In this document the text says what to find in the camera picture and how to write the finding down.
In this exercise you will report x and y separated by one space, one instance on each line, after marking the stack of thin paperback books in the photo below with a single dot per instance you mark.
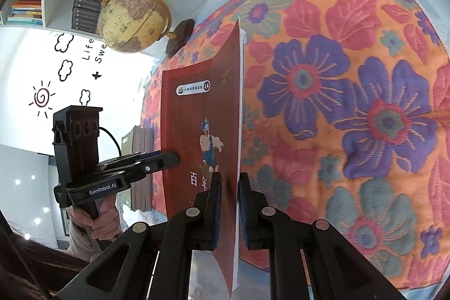
140 166

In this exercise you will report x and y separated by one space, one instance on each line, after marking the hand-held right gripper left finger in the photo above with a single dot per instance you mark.
214 208

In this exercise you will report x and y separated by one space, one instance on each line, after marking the dark red book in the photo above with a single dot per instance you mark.
190 117

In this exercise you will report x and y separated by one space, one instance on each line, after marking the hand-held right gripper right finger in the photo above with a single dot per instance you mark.
244 208

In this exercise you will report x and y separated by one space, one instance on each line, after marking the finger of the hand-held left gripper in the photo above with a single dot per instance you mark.
154 164
146 155

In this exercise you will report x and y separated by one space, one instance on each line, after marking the person's left forearm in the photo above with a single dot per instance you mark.
79 243

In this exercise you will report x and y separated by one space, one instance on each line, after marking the floral orange table mat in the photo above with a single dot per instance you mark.
334 92

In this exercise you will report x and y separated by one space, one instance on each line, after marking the person's hair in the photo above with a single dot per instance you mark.
28 272

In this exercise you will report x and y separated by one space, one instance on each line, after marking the row of black hardcover books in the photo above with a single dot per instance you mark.
86 10

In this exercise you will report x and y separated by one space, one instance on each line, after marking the antique yellow desk globe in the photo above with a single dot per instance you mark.
130 19

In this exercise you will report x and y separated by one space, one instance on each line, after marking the person's left hand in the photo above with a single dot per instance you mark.
105 219

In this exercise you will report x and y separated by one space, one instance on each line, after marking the black lettering wall decal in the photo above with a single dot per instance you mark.
93 50

